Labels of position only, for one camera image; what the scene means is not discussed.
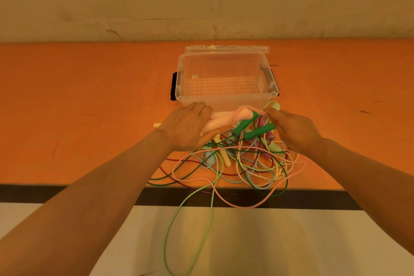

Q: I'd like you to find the person's right hand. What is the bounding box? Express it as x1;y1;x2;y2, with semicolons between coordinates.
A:
263;108;324;157

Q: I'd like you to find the person's left hand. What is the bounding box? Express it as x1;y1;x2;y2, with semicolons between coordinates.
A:
158;102;221;152

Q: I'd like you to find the dark green jump rope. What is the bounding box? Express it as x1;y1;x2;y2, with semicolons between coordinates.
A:
147;112;289;198

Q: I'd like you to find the pink jump rope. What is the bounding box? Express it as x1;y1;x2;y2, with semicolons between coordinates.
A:
171;106;307;210

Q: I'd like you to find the person's right forearm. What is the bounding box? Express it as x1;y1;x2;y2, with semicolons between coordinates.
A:
305;138;414;256

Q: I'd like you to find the person's left forearm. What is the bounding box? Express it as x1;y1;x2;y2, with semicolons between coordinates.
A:
0;130;177;276

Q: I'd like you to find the black box latch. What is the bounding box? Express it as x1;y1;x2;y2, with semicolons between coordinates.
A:
270;68;280;97
170;72;178;101

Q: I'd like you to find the clear plastic storage box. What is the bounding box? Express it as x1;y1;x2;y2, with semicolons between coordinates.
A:
175;53;279;113

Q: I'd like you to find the light green jump rope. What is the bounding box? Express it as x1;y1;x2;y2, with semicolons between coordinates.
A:
163;100;285;276

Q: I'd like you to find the light blue jump rope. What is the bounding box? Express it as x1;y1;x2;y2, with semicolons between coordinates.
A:
193;143;279;191

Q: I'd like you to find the yellow jump rope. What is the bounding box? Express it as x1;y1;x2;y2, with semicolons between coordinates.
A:
153;122;299;186

